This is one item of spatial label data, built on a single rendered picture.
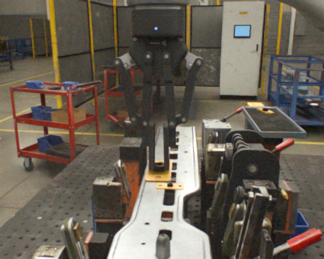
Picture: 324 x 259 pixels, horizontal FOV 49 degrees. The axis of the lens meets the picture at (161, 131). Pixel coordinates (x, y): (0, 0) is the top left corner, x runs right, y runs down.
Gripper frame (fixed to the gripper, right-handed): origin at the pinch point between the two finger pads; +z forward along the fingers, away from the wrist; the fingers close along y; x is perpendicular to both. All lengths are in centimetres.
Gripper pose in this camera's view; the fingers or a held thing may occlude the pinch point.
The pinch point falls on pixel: (159, 145)
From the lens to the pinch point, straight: 55.3
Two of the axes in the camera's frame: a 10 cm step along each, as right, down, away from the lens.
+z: 0.1, 9.6, 2.8
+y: -10.0, -0.1, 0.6
